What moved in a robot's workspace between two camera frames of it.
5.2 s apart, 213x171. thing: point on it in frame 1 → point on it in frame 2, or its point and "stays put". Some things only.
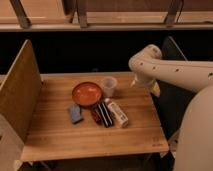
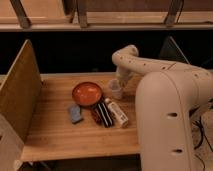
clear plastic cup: x=109 y=83 → x=116 y=88
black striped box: x=104 y=114 stays put
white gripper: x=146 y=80 → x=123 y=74
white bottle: x=117 y=114 stays put
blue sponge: x=75 y=113 stays put
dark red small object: x=97 y=117 stays put
